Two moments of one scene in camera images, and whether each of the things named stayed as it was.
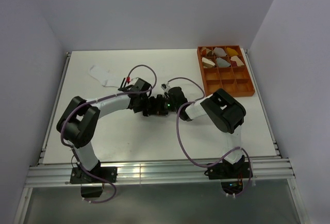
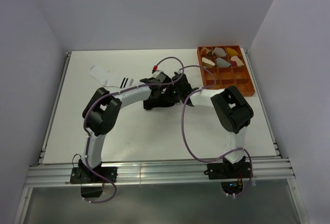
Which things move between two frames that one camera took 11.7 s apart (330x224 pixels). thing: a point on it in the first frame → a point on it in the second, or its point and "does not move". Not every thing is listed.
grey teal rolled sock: x=222 y=63 does not move
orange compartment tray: x=224 y=68 does not move
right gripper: x=159 y=101 → x=171 y=99
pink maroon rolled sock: x=236 y=62 does not move
